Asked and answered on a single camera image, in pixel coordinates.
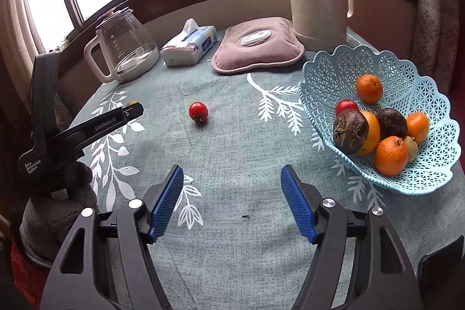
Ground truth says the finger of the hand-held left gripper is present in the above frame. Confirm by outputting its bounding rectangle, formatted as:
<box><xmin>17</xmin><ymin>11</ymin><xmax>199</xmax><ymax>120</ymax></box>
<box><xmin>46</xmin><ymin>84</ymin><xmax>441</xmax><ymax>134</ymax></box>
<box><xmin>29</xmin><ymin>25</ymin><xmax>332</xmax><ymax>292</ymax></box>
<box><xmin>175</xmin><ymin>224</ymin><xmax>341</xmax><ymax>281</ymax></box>
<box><xmin>59</xmin><ymin>103</ymin><xmax>145</xmax><ymax>151</ymax></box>

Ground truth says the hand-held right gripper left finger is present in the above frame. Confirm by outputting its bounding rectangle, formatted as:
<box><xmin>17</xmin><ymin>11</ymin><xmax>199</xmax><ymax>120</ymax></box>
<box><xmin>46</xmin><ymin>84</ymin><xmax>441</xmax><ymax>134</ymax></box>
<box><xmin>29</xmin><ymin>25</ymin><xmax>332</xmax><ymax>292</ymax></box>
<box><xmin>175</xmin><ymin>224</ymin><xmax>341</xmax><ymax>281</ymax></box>
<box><xmin>39</xmin><ymin>165</ymin><xmax>185</xmax><ymax>310</ymax></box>

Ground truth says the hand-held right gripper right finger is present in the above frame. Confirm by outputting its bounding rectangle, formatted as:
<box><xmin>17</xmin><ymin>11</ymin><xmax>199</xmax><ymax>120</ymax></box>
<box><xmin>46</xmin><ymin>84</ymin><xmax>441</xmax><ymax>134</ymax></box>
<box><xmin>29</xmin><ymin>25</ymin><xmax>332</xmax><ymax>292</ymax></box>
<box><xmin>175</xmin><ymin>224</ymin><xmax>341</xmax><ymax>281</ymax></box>
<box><xmin>280</xmin><ymin>165</ymin><xmax>424</xmax><ymax>310</ymax></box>

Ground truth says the red tomato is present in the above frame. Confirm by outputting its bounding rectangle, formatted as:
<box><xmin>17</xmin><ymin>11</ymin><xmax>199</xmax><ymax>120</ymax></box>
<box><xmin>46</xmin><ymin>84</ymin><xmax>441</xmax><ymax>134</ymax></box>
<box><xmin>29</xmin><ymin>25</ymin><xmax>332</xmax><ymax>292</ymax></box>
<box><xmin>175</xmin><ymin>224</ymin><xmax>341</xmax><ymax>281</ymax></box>
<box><xmin>335</xmin><ymin>99</ymin><xmax>360</xmax><ymax>116</ymax></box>
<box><xmin>188</xmin><ymin>101</ymin><xmax>209</xmax><ymax>124</ymax></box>

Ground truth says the large smooth orange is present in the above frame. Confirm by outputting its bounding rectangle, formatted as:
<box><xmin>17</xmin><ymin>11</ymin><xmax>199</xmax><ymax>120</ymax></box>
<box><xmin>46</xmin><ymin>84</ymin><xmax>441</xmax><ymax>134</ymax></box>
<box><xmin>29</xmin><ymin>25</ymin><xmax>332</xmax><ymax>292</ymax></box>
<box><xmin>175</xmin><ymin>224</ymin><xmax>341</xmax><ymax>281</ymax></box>
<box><xmin>358</xmin><ymin>110</ymin><xmax>381</xmax><ymax>155</ymax></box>

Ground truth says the rough mandarin with stem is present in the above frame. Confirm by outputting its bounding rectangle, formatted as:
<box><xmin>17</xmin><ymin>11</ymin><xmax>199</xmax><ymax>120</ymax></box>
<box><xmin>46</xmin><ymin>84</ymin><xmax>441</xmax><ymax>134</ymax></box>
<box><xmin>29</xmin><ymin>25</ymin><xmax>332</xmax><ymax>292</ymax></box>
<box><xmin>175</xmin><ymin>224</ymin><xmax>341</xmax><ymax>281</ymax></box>
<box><xmin>375</xmin><ymin>136</ymin><xmax>409</xmax><ymax>176</ymax></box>

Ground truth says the small mandarin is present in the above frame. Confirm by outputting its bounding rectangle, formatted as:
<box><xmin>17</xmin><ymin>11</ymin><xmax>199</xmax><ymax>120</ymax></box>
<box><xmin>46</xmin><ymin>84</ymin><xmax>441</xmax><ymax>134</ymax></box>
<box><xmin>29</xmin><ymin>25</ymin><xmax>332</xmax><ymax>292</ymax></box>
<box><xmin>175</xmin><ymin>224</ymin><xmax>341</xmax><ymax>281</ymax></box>
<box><xmin>355</xmin><ymin>74</ymin><xmax>384</xmax><ymax>105</ymax></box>

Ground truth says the light blue plastic basket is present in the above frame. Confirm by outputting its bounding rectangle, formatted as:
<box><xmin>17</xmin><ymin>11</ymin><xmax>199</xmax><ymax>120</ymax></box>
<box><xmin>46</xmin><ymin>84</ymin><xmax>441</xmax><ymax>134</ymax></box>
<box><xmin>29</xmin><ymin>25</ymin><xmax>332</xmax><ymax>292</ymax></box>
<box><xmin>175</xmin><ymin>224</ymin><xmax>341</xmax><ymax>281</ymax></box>
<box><xmin>298</xmin><ymin>45</ymin><xmax>462</xmax><ymax>195</ymax></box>

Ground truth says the medium smooth orange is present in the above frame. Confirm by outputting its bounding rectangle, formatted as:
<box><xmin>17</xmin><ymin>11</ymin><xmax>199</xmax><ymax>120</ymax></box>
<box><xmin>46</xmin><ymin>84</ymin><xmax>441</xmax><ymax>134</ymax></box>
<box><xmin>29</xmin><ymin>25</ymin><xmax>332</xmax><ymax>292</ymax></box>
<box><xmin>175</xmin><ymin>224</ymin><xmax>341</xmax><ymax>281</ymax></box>
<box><xmin>404</xmin><ymin>112</ymin><xmax>430</xmax><ymax>145</ymax></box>

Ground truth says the person's left forearm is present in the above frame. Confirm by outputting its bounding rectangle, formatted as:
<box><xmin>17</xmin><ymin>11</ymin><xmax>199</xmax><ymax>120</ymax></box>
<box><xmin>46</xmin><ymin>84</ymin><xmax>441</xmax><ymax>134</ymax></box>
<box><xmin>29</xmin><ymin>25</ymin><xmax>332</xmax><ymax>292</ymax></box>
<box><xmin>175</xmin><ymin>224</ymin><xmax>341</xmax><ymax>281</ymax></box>
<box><xmin>9</xmin><ymin>241</ymin><xmax>53</xmax><ymax>296</ymax></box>

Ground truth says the person's left hand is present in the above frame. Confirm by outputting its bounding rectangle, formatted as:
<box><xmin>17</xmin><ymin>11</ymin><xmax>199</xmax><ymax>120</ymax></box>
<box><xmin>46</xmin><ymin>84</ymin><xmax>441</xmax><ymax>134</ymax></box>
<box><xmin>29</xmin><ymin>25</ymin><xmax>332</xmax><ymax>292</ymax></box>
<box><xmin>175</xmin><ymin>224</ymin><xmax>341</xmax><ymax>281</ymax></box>
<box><xmin>20</xmin><ymin>161</ymin><xmax>98</xmax><ymax>269</ymax></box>

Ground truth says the small pale box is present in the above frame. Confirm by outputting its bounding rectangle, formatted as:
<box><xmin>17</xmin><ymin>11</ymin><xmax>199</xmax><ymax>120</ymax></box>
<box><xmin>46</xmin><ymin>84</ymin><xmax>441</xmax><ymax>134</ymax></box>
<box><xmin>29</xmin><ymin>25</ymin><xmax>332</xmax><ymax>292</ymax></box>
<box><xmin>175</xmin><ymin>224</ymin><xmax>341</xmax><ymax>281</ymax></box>
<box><xmin>46</xmin><ymin>37</ymin><xmax>70</xmax><ymax>53</ymax></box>

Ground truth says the soft tissue pack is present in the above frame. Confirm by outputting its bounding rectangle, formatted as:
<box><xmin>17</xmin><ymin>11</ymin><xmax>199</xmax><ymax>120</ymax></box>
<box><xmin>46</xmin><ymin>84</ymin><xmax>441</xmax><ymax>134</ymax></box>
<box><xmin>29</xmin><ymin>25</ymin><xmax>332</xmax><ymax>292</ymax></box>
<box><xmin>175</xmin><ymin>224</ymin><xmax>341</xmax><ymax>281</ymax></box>
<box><xmin>160</xmin><ymin>19</ymin><xmax>219</xmax><ymax>67</ymax></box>

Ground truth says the beige patterned curtain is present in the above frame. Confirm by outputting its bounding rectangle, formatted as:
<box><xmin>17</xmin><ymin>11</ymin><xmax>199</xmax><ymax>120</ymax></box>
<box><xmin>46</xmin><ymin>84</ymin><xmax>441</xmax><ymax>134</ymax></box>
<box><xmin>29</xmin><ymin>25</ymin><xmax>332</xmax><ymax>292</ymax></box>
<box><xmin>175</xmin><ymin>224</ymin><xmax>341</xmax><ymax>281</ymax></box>
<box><xmin>398</xmin><ymin>0</ymin><xmax>464</xmax><ymax>93</ymax></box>
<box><xmin>0</xmin><ymin>0</ymin><xmax>49</xmax><ymax>58</ymax></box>

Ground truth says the pink hot water bag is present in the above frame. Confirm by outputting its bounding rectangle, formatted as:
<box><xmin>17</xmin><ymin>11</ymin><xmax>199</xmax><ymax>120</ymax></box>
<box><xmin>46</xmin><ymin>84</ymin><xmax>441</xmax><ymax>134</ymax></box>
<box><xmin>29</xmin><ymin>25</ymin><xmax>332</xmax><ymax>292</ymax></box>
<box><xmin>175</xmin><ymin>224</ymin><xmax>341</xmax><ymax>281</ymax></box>
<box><xmin>211</xmin><ymin>17</ymin><xmax>305</xmax><ymax>75</ymax></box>

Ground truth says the dark rectangular object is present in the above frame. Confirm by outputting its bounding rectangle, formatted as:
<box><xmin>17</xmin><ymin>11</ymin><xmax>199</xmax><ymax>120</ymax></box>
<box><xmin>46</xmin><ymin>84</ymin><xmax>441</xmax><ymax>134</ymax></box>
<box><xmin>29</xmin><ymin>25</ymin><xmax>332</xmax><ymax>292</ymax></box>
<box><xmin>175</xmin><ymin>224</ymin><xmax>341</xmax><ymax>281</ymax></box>
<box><xmin>417</xmin><ymin>244</ymin><xmax>465</xmax><ymax>310</ymax></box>

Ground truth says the glass kettle with white handle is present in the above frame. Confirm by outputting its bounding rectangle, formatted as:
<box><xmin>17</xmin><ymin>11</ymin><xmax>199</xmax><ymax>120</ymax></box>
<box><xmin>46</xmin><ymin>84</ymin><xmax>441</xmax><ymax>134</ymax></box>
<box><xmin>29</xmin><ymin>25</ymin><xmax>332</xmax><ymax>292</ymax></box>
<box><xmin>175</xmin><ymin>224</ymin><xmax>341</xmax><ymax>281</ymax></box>
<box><xmin>83</xmin><ymin>7</ymin><xmax>161</xmax><ymax>83</ymax></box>

